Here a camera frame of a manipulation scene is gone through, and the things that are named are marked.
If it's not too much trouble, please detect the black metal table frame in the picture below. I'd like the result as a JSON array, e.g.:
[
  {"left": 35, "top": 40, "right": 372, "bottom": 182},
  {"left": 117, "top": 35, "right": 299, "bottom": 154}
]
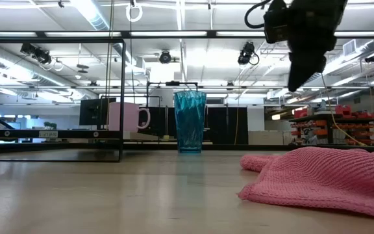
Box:
[{"left": 0, "top": 128, "right": 374, "bottom": 153}]

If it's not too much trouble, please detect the white coiled cable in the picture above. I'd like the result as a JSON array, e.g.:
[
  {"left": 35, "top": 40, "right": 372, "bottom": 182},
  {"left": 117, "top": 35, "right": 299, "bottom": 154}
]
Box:
[{"left": 125, "top": 0, "right": 143, "bottom": 23}]

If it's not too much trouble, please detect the wooden shelf with black frame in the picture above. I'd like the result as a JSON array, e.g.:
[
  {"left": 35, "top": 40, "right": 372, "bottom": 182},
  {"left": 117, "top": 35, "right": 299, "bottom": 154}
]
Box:
[{"left": 0, "top": 38, "right": 126, "bottom": 163}]

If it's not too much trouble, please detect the black monitor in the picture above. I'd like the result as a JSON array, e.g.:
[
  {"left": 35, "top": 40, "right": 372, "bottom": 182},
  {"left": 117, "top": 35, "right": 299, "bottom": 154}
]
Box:
[{"left": 79, "top": 97, "right": 117, "bottom": 126}]

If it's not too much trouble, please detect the yellow hanging cable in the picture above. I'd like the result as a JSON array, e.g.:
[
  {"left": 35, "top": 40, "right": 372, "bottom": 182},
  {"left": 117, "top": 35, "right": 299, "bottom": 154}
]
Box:
[{"left": 320, "top": 73, "right": 368, "bottom": 146}]

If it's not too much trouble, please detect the black partition panel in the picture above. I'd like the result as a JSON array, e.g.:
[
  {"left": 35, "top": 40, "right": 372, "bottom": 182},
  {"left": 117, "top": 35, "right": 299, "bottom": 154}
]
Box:
[{"left": 140, "top": 106, "right": 249, "bottom": 146}]

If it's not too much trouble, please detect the black ceiling camera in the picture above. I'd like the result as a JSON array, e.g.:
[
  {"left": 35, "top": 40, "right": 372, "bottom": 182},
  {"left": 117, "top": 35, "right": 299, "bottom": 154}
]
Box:
[
  {"left": 237, "top": 41, "right": 260, "bottom": 66},
  {"left": 19, "top": 42, "right": 53, "bottom": 65},
  {"left": 158, "top": 49, "right": 173, "bottom": 65}
]

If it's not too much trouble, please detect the pink knitted cloth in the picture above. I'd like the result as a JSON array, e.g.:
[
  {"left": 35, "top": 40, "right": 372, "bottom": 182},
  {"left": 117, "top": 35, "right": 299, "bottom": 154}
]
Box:
[{"left": 237, "top": 146, "right": 374, "bottom": 223}]

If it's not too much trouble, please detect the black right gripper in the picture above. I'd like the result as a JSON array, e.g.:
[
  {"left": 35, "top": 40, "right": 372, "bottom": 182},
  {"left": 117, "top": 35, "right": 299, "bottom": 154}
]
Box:
[{"left": 286, "top": 0, "right": 349, "bottom": 93}]

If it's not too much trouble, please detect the storage rack with red bins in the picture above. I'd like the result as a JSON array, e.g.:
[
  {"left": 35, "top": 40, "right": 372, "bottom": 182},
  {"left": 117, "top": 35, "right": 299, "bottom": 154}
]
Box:
[{"left": 288, "top": 104, "right": 374, "bottom": 146}]

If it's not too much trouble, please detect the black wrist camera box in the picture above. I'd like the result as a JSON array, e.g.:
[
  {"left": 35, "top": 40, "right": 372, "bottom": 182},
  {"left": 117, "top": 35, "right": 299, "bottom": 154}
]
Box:
[{"left": 263, "top": 0, "right": 290, "bottom": 44}]

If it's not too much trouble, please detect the black metal bracket frame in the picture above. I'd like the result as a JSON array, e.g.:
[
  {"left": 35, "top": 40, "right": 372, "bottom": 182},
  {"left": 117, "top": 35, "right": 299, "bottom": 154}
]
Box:
[{"left": 146, "top": 80, "right": 199, "bottom": 144}]

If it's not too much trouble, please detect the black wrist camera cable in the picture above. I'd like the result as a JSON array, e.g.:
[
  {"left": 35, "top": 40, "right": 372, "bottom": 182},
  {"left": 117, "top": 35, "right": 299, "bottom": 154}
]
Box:
[{"left": 244, "top": 0, "right": 274, "bottom": 29}]

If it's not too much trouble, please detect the teal faceted plastic tumbler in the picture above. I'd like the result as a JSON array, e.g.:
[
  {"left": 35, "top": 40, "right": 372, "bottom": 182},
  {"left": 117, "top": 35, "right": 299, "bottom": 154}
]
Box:
[{"left": 173, "top": 90, "right": 208, "bottom": 154}]

